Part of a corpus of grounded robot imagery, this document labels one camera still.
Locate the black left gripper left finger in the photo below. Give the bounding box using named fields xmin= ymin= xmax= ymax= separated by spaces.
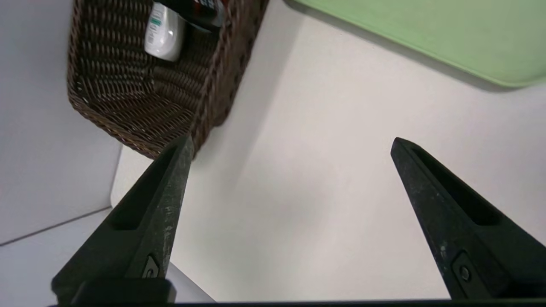
xmin=51 ymin=136 xmax=195 ymax=304

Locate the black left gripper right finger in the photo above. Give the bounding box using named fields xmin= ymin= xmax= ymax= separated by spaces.
xmin=390 ymin=137 xmax=546 ymax=300

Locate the white bottle with clear cap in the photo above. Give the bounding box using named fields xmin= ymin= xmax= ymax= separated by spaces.
xmin=144 ymin=2 xmax=188 ymax=62

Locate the black cosmetic tube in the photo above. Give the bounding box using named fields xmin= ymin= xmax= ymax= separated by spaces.
xmin=168 ymin=0 xmax=227 ymax=31

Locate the dark brown wicker basket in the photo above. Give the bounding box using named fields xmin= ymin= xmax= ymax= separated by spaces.
xmin=67 ymin=0 xmax=270 ymax=161

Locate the light green plastic tray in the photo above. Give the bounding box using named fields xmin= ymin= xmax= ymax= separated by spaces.
xmin=294 ymin=0 xmax=546 ymax=89

